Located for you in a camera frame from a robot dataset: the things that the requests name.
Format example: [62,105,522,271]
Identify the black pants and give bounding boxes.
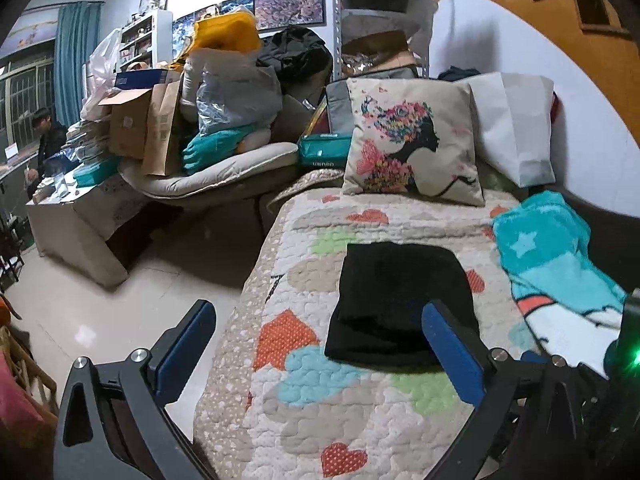
[324,242,476,368]

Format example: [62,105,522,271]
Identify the white shelf cabinet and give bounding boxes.
[120,10,174,72]

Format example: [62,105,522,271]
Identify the wooden staircase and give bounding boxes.
[429,0,640,128]

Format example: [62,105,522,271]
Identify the pink cloth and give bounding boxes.
[0,350,51,480]

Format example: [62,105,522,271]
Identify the beige padded cushion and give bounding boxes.
[117,142,301,201]

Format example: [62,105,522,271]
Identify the yellow bag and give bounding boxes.
[192,10,262,54]

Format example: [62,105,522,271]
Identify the clear grey plastic bag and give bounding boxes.
[195,62,283,136]

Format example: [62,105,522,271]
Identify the teal cloth bundle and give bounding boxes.
[182,127,257,176]

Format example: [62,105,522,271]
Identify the blue flat box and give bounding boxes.
[114,70,174,92]

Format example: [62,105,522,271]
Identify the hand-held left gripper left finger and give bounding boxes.
[52,299,217,480]

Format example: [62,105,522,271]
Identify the landscape wall poster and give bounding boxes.
[172,0,257,54]

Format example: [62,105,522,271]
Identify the metal shelf rack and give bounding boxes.
[331,0,434,81]

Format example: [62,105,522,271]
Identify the teal curtain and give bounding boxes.
[54,2,104,129]

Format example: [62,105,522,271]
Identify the dark blue cloth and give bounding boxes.
[439,66,484,84]

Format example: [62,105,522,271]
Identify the heart patterned quilt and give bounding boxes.
[192,170,616,480]

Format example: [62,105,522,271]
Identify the wooden chair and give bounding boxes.
[0,295,59,480]

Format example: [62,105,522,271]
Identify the black floor rack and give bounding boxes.
[0,185,27,292]

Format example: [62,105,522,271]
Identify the grey fabric bag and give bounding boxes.
[325,79,354,136]

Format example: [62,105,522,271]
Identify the white plastic bag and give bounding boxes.
[81,27,124,122]

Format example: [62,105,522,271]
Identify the teal white fleece blanket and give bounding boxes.
[492,191,631,378]

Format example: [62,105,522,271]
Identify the black bag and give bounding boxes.
[257,27,334,87]

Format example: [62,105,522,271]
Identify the floral printed cushion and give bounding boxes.
[342,79,486,207]

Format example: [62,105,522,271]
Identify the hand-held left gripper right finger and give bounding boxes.
[421,299,589,480]

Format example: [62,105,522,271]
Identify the barred window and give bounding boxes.
[0,57,56,163]

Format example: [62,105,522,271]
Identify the brown cardboard box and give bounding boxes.
[99,87,153,159]

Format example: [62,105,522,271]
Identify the green packet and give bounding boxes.
[297,132,353,169]

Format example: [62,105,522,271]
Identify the brown paper bag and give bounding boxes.
[142,80,184,177]

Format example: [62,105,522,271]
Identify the framed landscape picture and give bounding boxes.
[253,0,327,29]

